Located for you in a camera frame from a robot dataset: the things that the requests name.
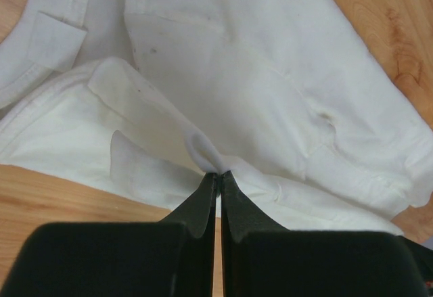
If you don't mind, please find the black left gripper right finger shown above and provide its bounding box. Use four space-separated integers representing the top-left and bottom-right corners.
220 173 432 297

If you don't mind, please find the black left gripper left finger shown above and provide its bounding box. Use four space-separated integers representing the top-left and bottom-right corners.
6 174 218 296

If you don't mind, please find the white t shirt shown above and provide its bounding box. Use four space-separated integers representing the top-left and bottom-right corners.
1 0 432 234

